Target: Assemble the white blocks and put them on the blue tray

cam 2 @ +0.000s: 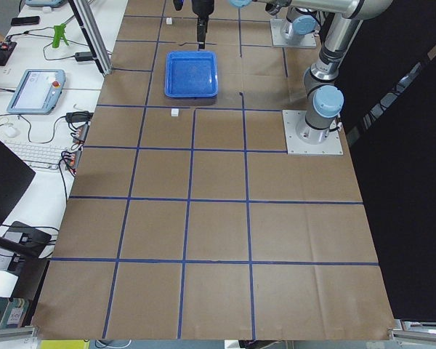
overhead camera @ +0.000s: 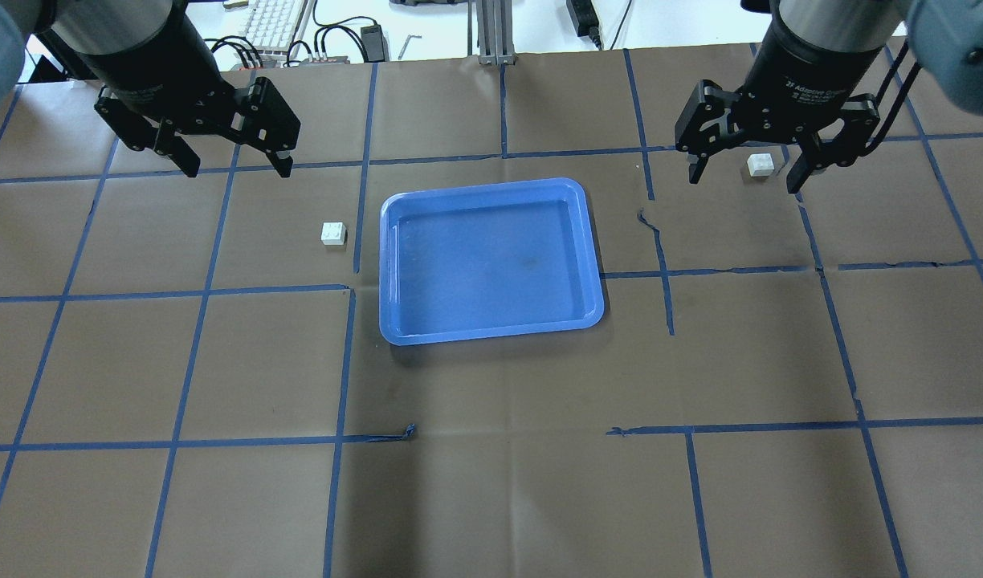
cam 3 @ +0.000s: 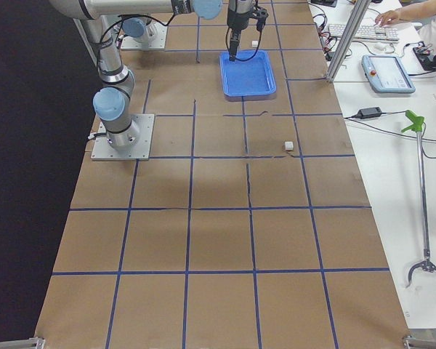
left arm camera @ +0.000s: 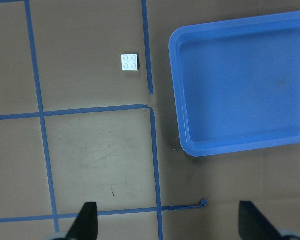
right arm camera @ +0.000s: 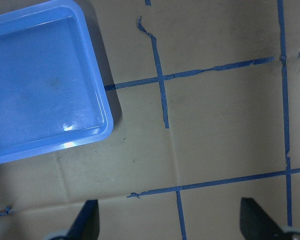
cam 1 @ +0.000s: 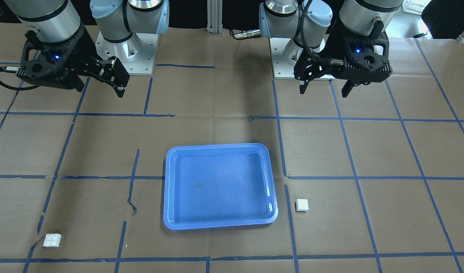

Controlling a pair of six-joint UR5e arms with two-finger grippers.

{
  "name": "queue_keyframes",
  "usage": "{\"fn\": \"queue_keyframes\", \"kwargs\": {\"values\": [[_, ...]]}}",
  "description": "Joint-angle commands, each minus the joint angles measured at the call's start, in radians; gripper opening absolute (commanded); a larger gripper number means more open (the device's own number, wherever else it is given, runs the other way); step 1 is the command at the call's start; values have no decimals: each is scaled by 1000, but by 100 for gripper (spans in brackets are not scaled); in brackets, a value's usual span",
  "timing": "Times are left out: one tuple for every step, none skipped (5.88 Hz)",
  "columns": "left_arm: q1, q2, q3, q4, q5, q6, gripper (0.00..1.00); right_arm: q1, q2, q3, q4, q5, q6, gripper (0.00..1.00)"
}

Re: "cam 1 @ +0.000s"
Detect white block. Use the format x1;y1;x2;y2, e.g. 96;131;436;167
295;198;309;212

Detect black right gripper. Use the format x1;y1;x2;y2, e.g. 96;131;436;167
16;27;130;98

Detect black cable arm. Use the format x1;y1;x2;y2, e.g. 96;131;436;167
0;66;41;91
299;0;344;66

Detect aluminium frame post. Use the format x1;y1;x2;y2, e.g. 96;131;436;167
206;0;223;36

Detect blue plastic tray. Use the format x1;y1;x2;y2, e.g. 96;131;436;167
163;143;279;230

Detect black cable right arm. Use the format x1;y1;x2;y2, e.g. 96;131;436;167
0;66;41;91

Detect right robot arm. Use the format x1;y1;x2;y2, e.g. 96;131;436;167
0;0;170;98

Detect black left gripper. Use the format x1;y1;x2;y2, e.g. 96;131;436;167
294;23;393;98

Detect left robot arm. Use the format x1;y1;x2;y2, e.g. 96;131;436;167
259;0;403;98

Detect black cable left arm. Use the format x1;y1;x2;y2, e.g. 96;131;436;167
299;0;344;66

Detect white block corner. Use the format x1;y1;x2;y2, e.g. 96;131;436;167
42;233;62;248

